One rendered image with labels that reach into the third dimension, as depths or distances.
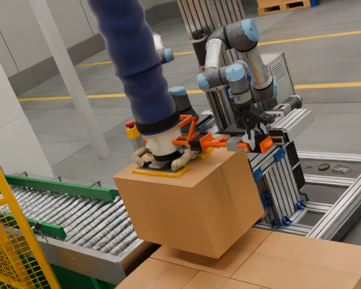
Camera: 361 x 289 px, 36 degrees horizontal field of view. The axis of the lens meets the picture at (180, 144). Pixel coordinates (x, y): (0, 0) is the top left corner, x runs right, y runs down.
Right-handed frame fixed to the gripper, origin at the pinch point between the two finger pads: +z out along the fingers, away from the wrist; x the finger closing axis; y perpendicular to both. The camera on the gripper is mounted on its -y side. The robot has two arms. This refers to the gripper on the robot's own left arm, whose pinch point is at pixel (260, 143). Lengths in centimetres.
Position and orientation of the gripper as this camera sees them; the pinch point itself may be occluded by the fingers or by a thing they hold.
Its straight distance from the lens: 240.7
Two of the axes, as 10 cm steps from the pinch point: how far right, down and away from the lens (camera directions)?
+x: -6.4, 4.9, -5.9
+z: 3.2, 8.7, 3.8
